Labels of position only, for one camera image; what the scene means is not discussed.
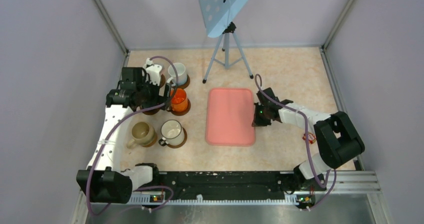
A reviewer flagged brown wooden coaster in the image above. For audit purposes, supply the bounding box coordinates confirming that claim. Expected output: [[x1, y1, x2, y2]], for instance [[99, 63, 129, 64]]
[[166, 128, 188, 149], [159, 74, 166, 88], [142, 133, 158, 148], [140, 106, 161, 116], [167, 98, 191, 116], [169, 75, 191, 89]]

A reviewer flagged orange mug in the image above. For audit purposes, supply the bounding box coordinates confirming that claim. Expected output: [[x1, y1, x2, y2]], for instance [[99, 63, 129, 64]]
[[169, 88, 189, 113]]

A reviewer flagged pink plastic tray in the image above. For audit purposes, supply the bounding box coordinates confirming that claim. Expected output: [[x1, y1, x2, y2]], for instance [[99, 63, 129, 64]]
[[205, 87, 256, 147]]

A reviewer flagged beige mug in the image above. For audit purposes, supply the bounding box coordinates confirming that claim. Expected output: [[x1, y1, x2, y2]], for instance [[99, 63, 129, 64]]
[[126, 121, 156, 149]]

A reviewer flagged white ribbed dark-rimmed mug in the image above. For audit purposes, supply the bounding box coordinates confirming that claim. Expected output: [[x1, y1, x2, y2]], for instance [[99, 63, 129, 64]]
[[158, 119, 185, 147]]

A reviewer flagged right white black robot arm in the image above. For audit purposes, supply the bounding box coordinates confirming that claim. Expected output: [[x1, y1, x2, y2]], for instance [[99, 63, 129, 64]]
[[252, 87, 365, 190]]

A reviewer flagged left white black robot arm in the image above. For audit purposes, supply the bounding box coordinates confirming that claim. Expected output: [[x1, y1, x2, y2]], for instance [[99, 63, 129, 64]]
[[76, 64, 170, 204]]

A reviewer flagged red owl toy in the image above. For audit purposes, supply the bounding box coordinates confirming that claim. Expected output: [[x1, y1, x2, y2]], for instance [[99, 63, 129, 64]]
[[302, 132, 317, 145]]

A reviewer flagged blue music stand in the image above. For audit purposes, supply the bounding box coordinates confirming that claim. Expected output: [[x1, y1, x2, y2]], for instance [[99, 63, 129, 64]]
[[198, 0, 254, 84]]

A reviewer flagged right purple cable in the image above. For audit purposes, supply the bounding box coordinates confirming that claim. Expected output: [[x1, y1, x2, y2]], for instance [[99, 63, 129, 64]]
[[254, 73, 338, 211]]

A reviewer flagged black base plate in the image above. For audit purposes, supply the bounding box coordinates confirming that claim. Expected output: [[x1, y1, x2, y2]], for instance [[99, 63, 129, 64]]
[[142, 171, 325, 201]]

